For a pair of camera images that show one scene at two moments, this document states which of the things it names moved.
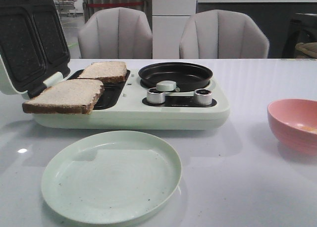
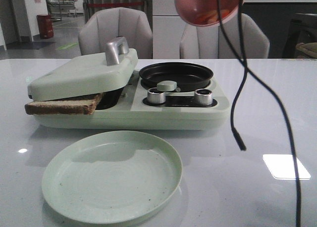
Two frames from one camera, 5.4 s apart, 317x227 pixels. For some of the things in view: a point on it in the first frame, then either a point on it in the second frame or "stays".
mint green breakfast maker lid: (34, 51) to (91, 75)
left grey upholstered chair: (116, 33) stays
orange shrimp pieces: (309, 128) to (212, 16)
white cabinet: (171, 10) stays
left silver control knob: (153, 96) stays
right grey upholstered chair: (223, 34) stays
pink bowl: (294, 121) to (199, 7)
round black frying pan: (188, 76) stays
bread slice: (76, 96) stays
